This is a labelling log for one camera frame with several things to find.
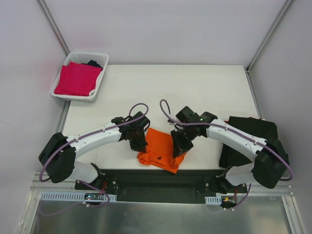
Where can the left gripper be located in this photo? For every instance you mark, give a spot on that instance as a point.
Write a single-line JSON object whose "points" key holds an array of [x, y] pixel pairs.
{"points": [[137, 137]]}

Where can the right aluminium frame post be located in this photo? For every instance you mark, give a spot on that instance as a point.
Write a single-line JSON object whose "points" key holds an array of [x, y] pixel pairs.
{"points": [[269, 34]]}

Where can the left aluminium frame post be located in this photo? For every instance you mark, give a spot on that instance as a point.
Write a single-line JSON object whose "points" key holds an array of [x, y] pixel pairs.
{"points": [[53, 25]]}

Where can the left white cable duct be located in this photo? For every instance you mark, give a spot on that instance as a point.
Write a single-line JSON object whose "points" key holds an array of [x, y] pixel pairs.
{"points": [[73, 196]]}

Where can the orange t shirt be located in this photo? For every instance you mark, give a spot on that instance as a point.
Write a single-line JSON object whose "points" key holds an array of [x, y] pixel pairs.
{"points": [[159, 152]]}

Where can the white cable duct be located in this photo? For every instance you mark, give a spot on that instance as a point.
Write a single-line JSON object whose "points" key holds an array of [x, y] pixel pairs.
{"points": [[73, 196], [213, 200]]}

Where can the dark navy t shirt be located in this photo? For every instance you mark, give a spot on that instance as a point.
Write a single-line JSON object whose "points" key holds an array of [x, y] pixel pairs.
{"points": [[94, 64]]}

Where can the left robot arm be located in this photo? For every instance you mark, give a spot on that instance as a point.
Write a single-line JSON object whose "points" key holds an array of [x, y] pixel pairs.
{"points": [[59, 157]]}

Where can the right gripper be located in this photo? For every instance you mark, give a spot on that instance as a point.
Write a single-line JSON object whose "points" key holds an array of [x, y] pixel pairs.
{"points": [[182, 138]]}

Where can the pink t shirt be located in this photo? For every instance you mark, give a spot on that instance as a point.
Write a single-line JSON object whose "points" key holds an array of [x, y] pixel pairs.
{"points": [[77, 80]]}

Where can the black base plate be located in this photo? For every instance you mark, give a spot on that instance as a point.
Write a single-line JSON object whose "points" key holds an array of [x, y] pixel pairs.
{"points": [[160, 186]]}

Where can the right white cable duct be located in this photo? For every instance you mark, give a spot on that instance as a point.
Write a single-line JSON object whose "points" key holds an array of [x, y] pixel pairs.
{"points": [[213, 200]]}

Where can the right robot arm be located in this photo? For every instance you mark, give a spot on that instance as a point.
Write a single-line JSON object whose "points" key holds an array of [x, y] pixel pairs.
{"points": [[268, 159]]}

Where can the aluminium frame post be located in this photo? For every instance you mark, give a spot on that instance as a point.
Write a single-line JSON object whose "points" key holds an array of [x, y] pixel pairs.
{"points": [[53, 25], [269, 34]]}

